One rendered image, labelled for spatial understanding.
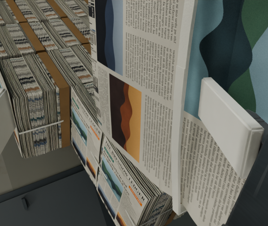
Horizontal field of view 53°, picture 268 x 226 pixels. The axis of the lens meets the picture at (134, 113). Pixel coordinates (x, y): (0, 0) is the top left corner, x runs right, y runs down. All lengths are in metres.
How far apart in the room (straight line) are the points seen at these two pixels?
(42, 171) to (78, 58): 2.22
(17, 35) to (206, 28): 1.36
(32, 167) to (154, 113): 3.13
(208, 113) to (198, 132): 0.05
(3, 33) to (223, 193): 1.41
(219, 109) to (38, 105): 1.04
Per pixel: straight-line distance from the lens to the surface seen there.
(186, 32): 0.19
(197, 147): 0.24
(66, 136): 1.35
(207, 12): 0.20
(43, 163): 3.38
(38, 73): 1.24
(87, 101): 1.10
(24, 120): 1.20
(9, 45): 1.44
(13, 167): 3.35
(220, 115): 0.16
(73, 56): 1.36
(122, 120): 0.32
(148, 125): 0.28
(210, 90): 0.18
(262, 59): 0.17
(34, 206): 3.36
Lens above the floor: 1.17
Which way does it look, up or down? 28 degrees down
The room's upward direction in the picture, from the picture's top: 107 degrees counter-clockwise
